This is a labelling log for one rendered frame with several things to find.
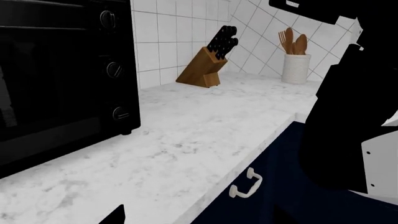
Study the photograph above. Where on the black toaster oven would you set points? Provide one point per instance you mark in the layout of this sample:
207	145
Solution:
56	81

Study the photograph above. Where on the white speckled utensil holder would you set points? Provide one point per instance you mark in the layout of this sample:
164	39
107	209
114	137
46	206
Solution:
296	68

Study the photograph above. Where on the narrow wooden spoon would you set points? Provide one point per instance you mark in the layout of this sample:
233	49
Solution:
289	38

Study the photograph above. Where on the wide wooden spoon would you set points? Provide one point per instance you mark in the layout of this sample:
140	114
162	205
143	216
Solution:
301	44

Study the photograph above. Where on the black oven knob horizontal line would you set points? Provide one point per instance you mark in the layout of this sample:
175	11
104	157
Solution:
120	113

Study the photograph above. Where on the navy blue cabinet drawer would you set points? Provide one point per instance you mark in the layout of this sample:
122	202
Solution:
280	186

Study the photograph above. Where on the black oven knob slanted line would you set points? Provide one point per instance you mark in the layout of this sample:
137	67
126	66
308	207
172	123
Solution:
114	69

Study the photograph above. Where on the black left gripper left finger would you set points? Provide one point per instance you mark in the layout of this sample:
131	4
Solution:
116	215

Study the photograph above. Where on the wooden knife block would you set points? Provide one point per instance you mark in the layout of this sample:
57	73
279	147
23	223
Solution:
202	70

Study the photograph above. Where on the white robot torso panel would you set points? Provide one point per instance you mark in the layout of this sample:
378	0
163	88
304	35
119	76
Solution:
381	168

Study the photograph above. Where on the black oven knob vertical line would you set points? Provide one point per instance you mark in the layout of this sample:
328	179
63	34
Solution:
107	17

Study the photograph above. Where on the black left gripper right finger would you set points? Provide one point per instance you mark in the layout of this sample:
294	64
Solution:
281	215

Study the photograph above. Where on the wooden slotted fork utensil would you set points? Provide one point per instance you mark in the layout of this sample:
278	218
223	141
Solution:
282	39

